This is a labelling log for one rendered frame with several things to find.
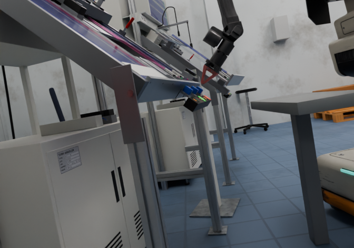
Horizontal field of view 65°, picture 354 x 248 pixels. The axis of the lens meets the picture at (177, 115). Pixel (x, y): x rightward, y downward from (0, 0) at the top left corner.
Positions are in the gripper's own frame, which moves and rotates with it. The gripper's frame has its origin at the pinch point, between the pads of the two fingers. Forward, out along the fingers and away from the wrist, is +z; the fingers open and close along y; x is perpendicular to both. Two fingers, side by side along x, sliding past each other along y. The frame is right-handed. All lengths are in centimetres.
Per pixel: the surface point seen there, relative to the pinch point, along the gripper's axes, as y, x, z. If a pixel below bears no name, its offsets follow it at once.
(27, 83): -5, -81, 54
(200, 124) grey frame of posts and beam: -10.2, 8.5, 18.2
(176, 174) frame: -10.1, 12.8, 45.8
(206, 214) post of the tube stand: -30, 38, 63
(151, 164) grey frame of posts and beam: 61, 10, 17
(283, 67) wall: -387, 38, -65
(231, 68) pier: -343, -29, -16
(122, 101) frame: 64, -2, 8
